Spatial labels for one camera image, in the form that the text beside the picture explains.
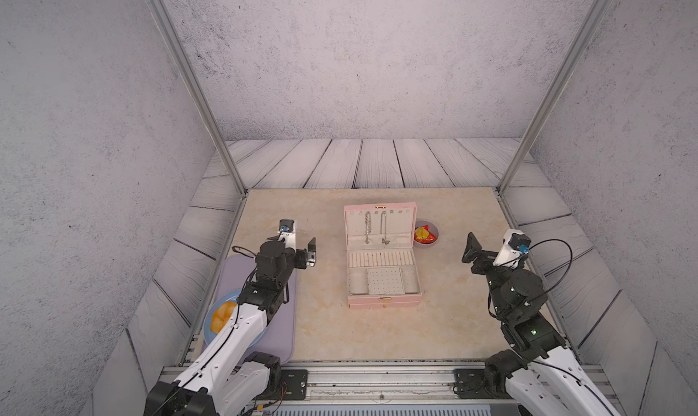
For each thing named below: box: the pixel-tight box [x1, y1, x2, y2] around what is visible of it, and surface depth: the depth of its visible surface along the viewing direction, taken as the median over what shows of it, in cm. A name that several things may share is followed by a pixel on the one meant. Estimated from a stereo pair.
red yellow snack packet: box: [414, 224, 438, 245], surface depth 103 cm
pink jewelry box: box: [343, 201, 423, 310], surface depth 90 cm
